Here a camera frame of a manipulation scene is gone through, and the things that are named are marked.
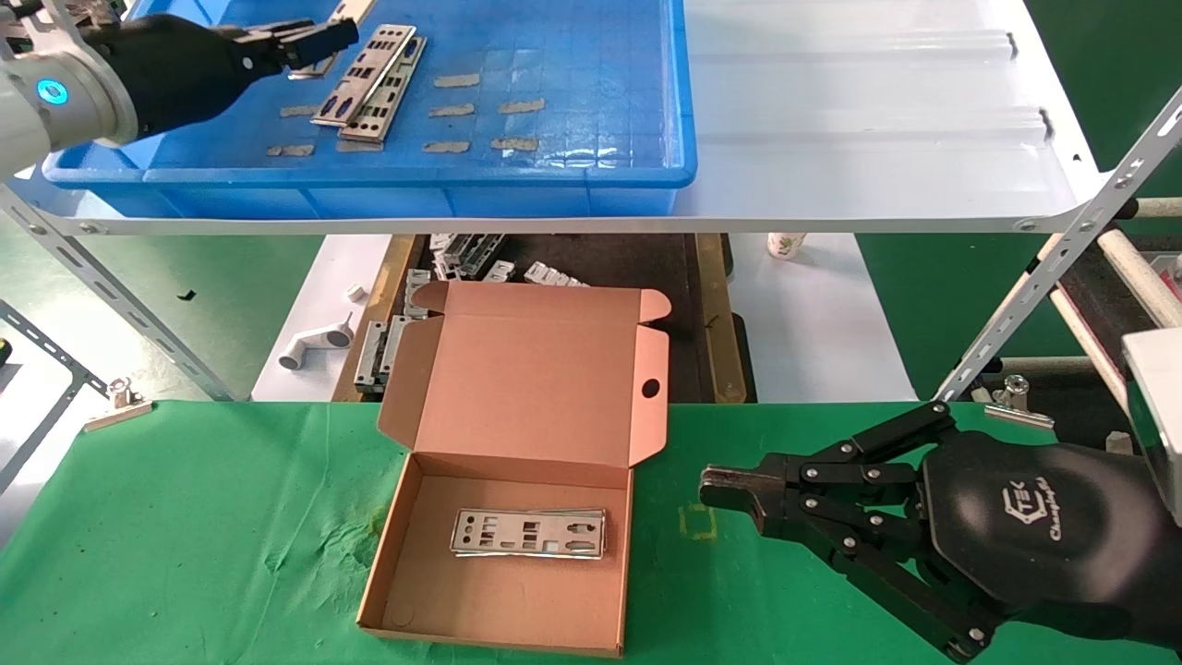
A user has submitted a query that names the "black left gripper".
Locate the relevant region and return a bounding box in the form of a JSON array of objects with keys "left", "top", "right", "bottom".
[{"left": 78, "top": 14, "right": 359, "bottom": 139}]

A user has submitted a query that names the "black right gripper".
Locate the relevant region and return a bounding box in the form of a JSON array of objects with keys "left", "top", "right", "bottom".
[{"left": 699, "top": 402, "right": 1169, "bottom": 661}]

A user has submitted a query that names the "blue plastic tray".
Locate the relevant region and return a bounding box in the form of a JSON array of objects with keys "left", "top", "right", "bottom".
[{"left": 42, "top": 0, "right": 698, "bottom": 220}]

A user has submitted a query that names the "open brown cardboard box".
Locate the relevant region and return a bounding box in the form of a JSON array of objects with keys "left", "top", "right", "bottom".
[{"left": 357, "top": 280, "right": 672, "bottom": 659}]

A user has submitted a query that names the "silver binder clip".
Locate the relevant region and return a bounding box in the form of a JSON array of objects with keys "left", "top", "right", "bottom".
[
  {"left": 83, "top": 377, "right": 155, "bottom": 433},
  {"left": 983, "top": 374, "right": 1055, "bottom": 432}
]

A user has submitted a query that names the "white plastic pipe connector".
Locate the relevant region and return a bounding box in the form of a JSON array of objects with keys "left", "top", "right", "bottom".
[{"left": 279, "top": 312, "right": 356, "bottom": 372}]

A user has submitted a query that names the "white perforated metal strut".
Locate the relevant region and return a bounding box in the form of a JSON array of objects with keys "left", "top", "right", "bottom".
[
  {"left": 940, "top": 88, "right": 1182, "bottom": 393},
  {"left": 0, "top": 180, "right": 234, "bottom": 403}
]

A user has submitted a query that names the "black belt surface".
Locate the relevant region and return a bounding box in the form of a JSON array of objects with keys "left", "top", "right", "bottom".
[{"left": 1062, "top": 236, "right": 1182, "bottom": 357}]

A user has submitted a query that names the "white shelf board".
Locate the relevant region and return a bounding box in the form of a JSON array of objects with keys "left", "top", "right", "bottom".
[{"left": 0, "top": 0, "right": 1104, "bottom": 235}]

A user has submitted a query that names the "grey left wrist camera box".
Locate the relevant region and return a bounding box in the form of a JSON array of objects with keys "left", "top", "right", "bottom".
[{"left": 0, "top": 0, "right": 70, "bottom": 58}]

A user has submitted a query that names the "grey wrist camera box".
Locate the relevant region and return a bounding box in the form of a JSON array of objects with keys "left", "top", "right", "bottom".
[
  {"left": 0, "top": 0, "right": 70, "bottom": 58},
  {"left": 1122, "top": 328, "right": 1182, "bottom": 527}
]

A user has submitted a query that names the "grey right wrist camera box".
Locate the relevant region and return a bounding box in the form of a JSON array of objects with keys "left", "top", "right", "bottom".
[{"left": 1122, "top": 328, "right": 1182, "bottom": 527}]

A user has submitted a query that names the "grey perforated metal rail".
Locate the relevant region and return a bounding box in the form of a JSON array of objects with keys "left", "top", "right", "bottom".
[{"left": 0, "top": 300, "right": 109, "bottom": 490}]

